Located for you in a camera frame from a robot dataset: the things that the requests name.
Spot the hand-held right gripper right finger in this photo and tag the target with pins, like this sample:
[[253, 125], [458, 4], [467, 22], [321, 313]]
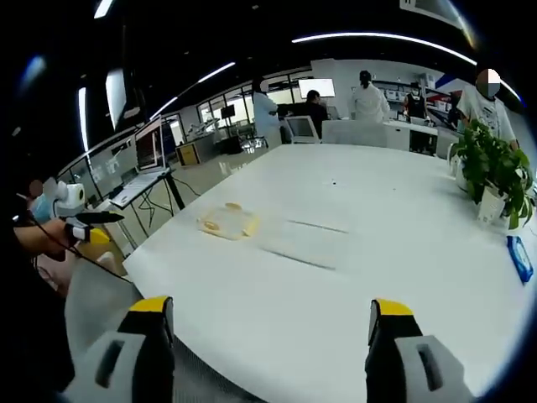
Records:
[[390, 361]]

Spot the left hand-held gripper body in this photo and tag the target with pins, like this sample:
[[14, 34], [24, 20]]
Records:
[[69, 197]]

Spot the person's left hand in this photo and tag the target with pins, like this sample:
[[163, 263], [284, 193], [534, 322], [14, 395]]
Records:
[[44, 239]]

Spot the black laptop stand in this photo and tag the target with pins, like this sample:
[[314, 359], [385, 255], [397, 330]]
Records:
[[174, 193]]

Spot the white plant pot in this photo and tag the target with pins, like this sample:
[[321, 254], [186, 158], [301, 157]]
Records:
[[491, 205]]

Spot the open silver laptop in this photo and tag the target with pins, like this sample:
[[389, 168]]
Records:
[[149, 149]]

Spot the blue face mask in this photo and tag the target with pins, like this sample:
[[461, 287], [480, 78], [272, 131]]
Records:
[[42, 208]]

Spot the long curved ceiling light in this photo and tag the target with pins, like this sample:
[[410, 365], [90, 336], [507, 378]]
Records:
[[386, 38]]

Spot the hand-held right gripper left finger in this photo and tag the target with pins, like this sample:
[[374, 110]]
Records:
[[147, 357]]

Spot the yellow box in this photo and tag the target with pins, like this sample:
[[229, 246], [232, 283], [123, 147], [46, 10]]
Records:
[[187, 154]]

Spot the white office chair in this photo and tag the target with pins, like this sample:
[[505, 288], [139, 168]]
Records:
[[302, 128]]

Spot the white counter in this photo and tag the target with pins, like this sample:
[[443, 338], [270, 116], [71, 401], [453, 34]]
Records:
[[377, 133]]

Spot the green potted plant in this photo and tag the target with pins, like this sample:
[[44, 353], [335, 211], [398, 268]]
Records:
[[493, 163]]

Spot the person's black clothing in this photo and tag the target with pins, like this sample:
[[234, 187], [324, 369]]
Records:
[[25, 327]]

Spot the blue wipes pack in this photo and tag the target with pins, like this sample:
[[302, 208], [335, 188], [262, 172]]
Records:
[[520, 258]]

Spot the wall monitor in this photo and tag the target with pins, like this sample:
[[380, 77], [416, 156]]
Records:
[[316, 87]]

